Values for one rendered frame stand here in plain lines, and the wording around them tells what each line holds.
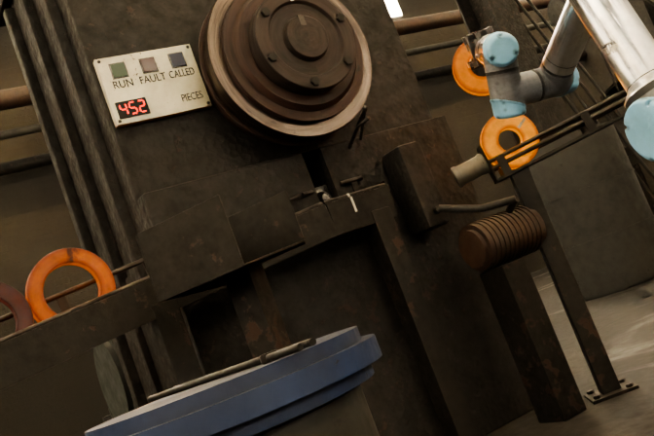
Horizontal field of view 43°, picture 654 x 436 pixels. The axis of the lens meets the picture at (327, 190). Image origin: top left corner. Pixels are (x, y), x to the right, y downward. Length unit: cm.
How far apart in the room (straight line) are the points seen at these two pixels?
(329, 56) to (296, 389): 150
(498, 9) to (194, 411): 588
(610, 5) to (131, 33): 122
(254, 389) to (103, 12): 164
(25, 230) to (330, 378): 750
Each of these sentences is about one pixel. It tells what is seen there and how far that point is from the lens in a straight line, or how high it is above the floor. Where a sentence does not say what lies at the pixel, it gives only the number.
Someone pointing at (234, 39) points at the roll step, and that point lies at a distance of 211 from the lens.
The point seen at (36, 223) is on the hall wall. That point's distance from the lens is 822.
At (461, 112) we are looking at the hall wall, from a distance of 1066.
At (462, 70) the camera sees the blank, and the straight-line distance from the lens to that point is 220.
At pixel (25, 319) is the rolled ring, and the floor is 66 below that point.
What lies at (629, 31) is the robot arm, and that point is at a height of 72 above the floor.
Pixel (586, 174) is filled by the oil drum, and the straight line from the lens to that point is 466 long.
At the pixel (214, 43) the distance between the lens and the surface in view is 212.
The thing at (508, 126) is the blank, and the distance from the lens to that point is 227.
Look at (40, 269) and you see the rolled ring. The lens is 185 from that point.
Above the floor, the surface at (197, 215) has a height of 70.
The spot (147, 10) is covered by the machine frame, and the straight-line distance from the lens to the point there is 228.
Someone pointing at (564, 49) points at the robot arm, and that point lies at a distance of 190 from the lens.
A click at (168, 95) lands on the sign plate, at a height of 111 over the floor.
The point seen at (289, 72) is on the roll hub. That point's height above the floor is 103.
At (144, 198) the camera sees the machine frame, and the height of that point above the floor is 86.
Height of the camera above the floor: 45
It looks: 8 degrees up
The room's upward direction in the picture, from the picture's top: 21 degrees counter-clockwise
